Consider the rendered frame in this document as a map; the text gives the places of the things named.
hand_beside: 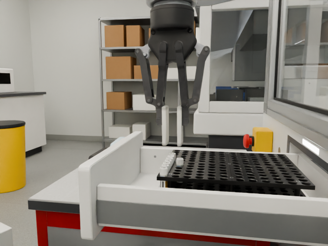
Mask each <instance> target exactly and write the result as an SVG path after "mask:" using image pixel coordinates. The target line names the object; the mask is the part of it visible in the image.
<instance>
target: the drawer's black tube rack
mask: <svg viewBox="0 0 328 246"><path fill-rule="evenodd" d="M179 158H183V159H184V165H183V166H177V165H176V163H175V165H174V167H173V169H172V171H171V173H169V175H170V176H169V181H168V188H179V189H194V190H209V191H224V192H239V193H254V194H269V195H284V196H299V197H306V196H305V194H304V193H303V192H302V191H301V189H307V190H315V185H314V184H313V183H312V182H311V181H310V180H309V179H308V178H307V177H306V176H305V175H304V174H303V173H302V171H301V170H300V169H299V168H298V167H297V166H296V165H295V164H294V163H293V162H292V161H291V160H290V159H289V158H288V157H287V156H286V155H285V154H267V153H243V152H220V151H197V150H182V151H181V153H180V155H179ZM178 182H181V183H178Z"/></svg>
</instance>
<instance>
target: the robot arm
mask: <svg viewBox="0 0 328 246"><path fill-rule="evenodd" d="M146 4H147V6H148V7H150V8H151V10H150V38H149V40H148V44H147V45H145V46H143V47H142V48H136V49H135V54H136V56H137V58H138V60H139V62H140V68H141V74H142V80H143V89H144V95H145V101H146V103H147V104H151V105H153V106H155V107H156V123H157V125H162V145H163V146H166V145H167V144H168V143H169V108H168V105H165V103H164V102H165V92H166V81H167V70H168V64H169V63H173V62H174V63H177V68H178V77H179V86H180V96H181V105H180V106H178V107H177V146H182V144H183V125H188V123H189V108H190V106H191V105H194V104H197V103H198V102H199V100H200V93H201V87H202V80H203V74H204V67H205V61H206V59H207V57H208V55H209V53H210V48H209V47H208V46H204V45H202V44H200V43H198V42H197V39H196V37H195V35H194V9H193V7H195V6H196V5H197V4H198V3H197V0H146ZM194 48H195V49H196V56H197V57H198V60H197V66H196V73H195V80H194V87H193V94H192V98H190V99H189V94H188V85H187V75H186V62H185V61H186V60H187V58H188V57H189V55H190V54H191V53H192V51H193V50H194ZM150 50H151V51H152V52H153V53H154V55H155V56H156V57H157V59H158V60H159V63H158V68H159V70H158V81H157V93H156V98H155V96H154V90H153V83H152V77H151V70H150V64H149V60H148V58H149V57H150ZM164 105H165V106H164Z"/></svg>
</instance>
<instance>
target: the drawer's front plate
mask: <svg viewBox="0 0 328 246"><path fill-rule="evenodd" d="M141 147H143V132H142V131H135V132H133V133H131V134H130V135H128V136H127V137H125V138H123V139H122V140H120V141H118V142H117V143H115V144H113V145H112V146H110V147H109V148H107V149H105V150H104V151H102V152H101V153H99V154H97V155H96V156H94V157H92V158H91V159H89V160H87V161H86V162H84V163H83V164H81V165H80V166H79V168H78V178H79V200H80V223H81V238H82V239H85V240H94V239H95V238H96V237H97V235H98V234H99V233H100V231H101V230H102V229H103V228H104V226H100V225H98V223H97V186H98V185H99V184H113V185H131V184H132V182H133V181H134V180H135V179H136V178H137V176H138V175H139V174H140V172H141V171H140V148H141Z"/></svg>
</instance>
